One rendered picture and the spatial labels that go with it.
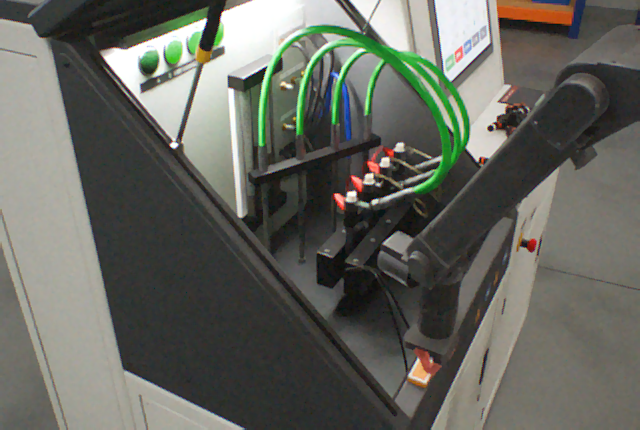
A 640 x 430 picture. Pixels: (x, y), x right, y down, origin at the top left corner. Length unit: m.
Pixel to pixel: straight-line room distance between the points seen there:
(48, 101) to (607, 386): 2.07
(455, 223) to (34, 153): 0.70
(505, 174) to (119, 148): 0.56
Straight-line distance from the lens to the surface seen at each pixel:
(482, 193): 0.71
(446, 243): 0.80
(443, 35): 1.61
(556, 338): 2.64
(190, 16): 1.10
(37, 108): 1.07
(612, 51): 0.56
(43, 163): 1.13
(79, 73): 0.96
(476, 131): 1.78
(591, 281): 2.98
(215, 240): 0.92
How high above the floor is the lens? 1.72
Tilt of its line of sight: 31 degrees down
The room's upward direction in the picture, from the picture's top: straight up
